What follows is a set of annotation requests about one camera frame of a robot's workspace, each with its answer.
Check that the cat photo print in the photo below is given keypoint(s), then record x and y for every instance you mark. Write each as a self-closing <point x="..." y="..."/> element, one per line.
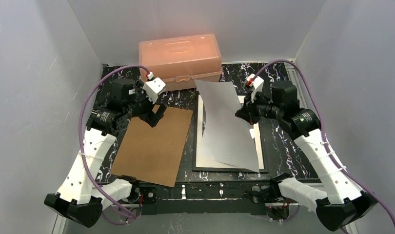
<point x="226" y="138"/>

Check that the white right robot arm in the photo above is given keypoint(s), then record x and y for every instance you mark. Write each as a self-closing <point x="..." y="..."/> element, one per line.
<point x="343" y="201"/>

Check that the black picture frame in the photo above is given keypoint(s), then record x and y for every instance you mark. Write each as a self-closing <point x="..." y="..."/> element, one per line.
<point x="229" y="170"/>

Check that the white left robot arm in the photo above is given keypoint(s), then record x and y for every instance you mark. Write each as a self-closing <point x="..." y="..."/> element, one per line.
<point x="78" y="199"/>

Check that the white mat board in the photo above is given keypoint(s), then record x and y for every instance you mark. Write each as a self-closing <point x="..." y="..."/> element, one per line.
<point x="200" y="158"/>

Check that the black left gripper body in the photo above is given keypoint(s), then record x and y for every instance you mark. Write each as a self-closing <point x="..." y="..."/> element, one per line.
<point x="148" y="113"/>

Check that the brown cardboard backing board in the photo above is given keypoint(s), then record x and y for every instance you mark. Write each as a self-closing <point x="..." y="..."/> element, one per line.
<point x="153" y="154"/>

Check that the pink plastic storage box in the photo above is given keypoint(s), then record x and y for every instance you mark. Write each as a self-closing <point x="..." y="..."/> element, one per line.
<point x="179" y="62"/>

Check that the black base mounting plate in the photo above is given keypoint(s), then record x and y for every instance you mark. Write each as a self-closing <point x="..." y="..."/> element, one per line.
<point x="209" y="197"/>

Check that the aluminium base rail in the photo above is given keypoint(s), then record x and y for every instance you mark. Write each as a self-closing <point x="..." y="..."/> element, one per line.
<point x="88" y="214"/>

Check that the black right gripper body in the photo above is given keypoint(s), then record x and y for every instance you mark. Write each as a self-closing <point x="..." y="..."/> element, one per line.
<point x="246" y="113"/>

